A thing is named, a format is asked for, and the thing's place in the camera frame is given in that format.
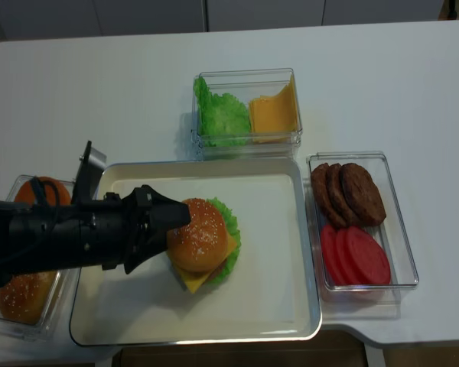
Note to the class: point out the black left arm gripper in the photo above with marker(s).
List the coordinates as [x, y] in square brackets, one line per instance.
[128, 231]

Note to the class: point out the sesame bun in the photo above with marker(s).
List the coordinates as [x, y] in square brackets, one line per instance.
[23, 298]
[201, 245]

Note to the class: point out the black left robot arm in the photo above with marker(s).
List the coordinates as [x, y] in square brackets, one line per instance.
[38, 238]

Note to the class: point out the yellow cheese slice on burger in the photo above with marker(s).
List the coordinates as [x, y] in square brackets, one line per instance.
[194, 281]

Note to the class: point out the green lettuce leaf on burger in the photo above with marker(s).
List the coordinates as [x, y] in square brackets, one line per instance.
[233, 230]

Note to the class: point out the green lettuce leaves in box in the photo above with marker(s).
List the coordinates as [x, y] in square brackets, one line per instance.
[222, 117]

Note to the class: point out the clear lettuce and cheese box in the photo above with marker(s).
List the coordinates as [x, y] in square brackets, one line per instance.
[246, 85]

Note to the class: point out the yellow cheese slices in box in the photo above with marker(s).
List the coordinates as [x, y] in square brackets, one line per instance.
[271, 115]

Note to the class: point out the brown patty in burger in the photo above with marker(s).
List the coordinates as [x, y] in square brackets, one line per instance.
[216, 272]

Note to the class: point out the white paper sheet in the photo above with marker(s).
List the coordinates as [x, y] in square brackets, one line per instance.
[260, 288]

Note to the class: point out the plain brown bun bottom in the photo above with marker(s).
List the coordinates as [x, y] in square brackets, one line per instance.
[26, 195]

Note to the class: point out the white rectangular serving tray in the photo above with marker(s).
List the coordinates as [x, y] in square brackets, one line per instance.
[123, 178]

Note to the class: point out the clear bun box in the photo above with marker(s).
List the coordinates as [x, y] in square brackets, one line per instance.
[51, 313]

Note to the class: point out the sesame bun top at edge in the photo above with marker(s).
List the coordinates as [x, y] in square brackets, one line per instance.
[23, 298]

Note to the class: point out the left brown meat patty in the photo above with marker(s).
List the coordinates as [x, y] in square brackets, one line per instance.
[319, 187]

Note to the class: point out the brown meat patty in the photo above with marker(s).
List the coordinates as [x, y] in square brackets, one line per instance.
[336, 196]
[319, 187]
[361, 194]

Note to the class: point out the left red tomato slice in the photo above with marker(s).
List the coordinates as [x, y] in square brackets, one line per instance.
[328, 247]

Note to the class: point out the red tomato slice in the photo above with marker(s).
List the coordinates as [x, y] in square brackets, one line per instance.
[345, 265]
[328, 247]
[367, 257]

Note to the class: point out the middle brown meat patty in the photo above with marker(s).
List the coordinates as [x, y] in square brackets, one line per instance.
[336, 196]

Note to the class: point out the middle red tomato slice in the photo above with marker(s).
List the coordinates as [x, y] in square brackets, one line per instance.
[345, 265]

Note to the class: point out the right brown meat patty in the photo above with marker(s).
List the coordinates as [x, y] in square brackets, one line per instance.
[361, 194]

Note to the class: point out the clear patty and tomato box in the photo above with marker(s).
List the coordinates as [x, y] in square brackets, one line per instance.
[390, 235]

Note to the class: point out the right red tomato slice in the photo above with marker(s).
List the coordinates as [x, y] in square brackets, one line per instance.
[367, 257]

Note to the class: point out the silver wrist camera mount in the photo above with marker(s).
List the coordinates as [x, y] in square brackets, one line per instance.
[92, 165]

